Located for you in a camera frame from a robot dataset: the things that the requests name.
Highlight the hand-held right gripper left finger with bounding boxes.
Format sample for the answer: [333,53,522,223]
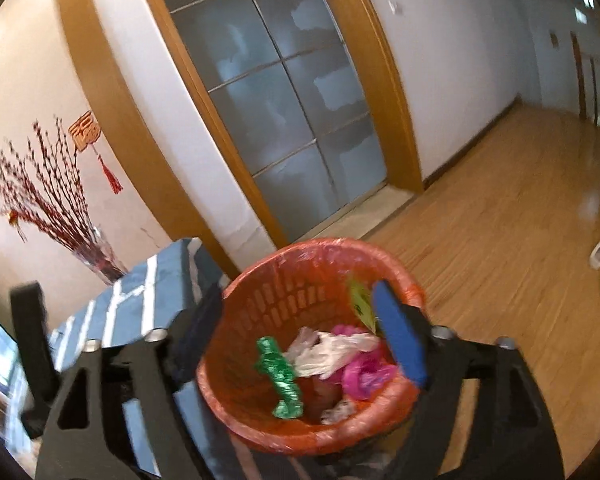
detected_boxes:
[34,284,225,480]

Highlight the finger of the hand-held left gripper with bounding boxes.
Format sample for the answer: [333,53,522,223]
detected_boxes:
[9,282,63,401]

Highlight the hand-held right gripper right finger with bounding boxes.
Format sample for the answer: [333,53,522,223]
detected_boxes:
[371,280,566,480]

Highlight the orange basket with liner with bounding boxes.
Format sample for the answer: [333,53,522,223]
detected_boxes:
[196,237,428,453]

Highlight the magenta plastic bag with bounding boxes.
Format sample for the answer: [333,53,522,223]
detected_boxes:
[330,324,398,401]

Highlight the olive green wrapper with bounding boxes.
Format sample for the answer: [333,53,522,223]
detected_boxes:
[347,280,381,336]

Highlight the white plastic bag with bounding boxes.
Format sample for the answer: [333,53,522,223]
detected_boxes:
[285,327,383,378]

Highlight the shiny green twisted wrapper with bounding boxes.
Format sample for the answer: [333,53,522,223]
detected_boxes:
[255,336,305,420]

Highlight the clear plastic bag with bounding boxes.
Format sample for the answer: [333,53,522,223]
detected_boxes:
[320,395,358,426]

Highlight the blue white striped tablecloth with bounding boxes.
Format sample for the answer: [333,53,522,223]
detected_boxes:
[10,237,231,480]

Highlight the clear glass vase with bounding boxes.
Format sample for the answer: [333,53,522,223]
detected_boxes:
[72,227,128,286]

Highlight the red berry branches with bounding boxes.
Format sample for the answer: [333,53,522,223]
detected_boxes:
[0,117,98,256]

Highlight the red hanging knot ornament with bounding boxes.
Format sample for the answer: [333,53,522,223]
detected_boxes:
[69,110,124,195]

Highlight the frosted glass sliding door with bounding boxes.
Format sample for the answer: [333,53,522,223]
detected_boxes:
[147,0,388,243]

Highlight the brown wooden door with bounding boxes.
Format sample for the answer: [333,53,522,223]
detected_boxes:
[571,30,600,131]

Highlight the yellow wooden door frame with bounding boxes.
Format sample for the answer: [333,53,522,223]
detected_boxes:
[130,0,423,261]

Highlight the yellow wooden wall trim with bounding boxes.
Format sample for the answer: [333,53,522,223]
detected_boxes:
[52,0,241,281]

